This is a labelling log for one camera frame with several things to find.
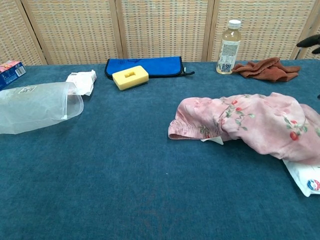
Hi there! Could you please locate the clear drink bottle white cap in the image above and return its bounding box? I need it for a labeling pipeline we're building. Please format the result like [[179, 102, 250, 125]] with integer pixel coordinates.
[[215, 19, 242, 75]]

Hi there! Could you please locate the woven bamboo folding screen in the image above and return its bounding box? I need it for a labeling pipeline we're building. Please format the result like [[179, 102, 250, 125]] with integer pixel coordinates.
[[0, 0, 320, 66]]

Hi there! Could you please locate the blue pouch black trim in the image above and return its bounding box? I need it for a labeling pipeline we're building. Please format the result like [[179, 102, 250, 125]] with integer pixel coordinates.
[[104, 56, 195, 81]]

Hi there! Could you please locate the teal felt table mat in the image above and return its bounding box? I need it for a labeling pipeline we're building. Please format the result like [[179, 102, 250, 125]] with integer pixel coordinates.
[[0, 58, 320, 240]]

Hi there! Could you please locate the blue pink cookie box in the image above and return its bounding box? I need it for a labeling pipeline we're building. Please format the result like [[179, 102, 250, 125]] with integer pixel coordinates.
[[0, 60, 27, 91]]

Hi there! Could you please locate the white pink snack packet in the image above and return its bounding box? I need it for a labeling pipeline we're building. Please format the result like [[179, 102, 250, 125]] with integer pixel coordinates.
[[65, 69, 97, 97]]

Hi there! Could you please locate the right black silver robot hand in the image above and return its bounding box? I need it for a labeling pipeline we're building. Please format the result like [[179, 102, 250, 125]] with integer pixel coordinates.
[[296, 34, 320, 55]]

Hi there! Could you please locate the white blue printed packet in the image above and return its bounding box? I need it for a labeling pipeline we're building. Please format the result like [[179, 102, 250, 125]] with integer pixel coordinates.
[[282, 158, 320, 198]]

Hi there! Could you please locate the frosted plastic zip bag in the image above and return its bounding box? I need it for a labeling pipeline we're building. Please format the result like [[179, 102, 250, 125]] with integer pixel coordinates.
[[0, 81, 85, 135]]

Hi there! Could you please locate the pink floral garment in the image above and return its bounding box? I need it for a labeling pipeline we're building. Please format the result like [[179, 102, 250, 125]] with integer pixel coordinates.
[[167, 91, 320, 166]]

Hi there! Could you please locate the yellow sponge block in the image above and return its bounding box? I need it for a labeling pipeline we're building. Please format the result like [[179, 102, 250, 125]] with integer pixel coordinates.
[[111, 65, 150, 91]]

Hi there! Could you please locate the brown crumpled cloth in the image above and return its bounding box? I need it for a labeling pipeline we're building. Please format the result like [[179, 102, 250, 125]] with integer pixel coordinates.
[[231, 56, 302, 83]]

